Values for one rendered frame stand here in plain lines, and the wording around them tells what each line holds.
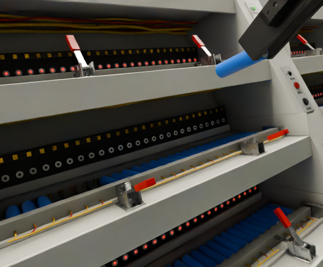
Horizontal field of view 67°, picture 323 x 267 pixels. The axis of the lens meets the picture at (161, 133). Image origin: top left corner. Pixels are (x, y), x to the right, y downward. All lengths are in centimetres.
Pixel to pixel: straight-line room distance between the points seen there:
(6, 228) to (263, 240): 42
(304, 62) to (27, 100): 67
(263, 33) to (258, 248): 37
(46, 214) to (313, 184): 54
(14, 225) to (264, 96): 57
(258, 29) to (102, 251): 29
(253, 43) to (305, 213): 44
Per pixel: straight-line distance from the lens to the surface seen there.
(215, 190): 40
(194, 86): 46
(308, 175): 65
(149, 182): 27
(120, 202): 35
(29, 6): 57
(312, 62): 82
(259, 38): 28
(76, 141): 48
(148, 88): 40
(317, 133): 65
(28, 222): 35
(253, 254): 51
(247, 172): 45
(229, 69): 31
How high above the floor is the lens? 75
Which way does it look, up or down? 12 degrees up
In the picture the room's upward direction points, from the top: 22 degrees counter-clockwise
